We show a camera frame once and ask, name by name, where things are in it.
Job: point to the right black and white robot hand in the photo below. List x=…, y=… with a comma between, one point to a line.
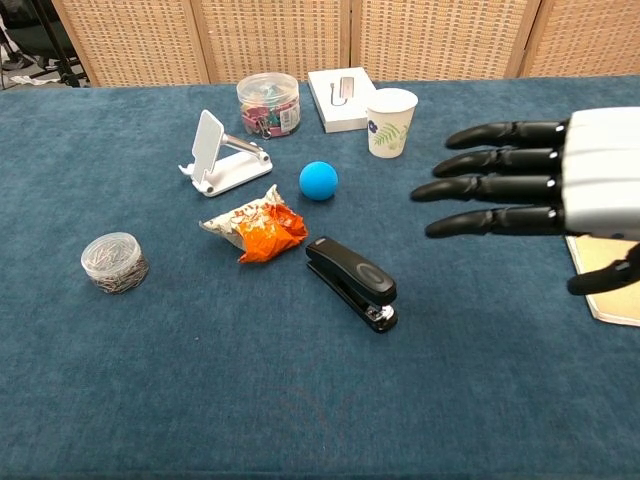
x=600, y=170

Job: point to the black stapler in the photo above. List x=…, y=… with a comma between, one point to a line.
x=357, y=278

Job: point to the tan paper notebook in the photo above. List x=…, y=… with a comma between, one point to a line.
x=617, y=305

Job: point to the floral paper cup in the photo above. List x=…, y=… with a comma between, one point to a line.
x=391, y=124

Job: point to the white adapter box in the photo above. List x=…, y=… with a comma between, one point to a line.
x=340, y=101

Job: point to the blue ball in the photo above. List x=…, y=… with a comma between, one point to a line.
x=318, y=181

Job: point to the woven rattan folding screen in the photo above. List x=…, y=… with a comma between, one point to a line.
x=320, y=40

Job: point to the clear binder clip jar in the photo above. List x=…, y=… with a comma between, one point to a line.
x=268, y=105

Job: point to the orange crumpled snack bag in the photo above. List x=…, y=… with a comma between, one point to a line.
x=260, y=228

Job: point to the white folding phone stand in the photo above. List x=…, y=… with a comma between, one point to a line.
x=220, y=159

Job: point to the blue table cloth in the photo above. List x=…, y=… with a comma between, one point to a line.
x=250, y=380

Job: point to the clear paper clip jar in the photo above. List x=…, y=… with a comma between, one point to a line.
x=114, y=261

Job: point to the black tripod stand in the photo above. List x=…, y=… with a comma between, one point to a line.
x=55, y=45

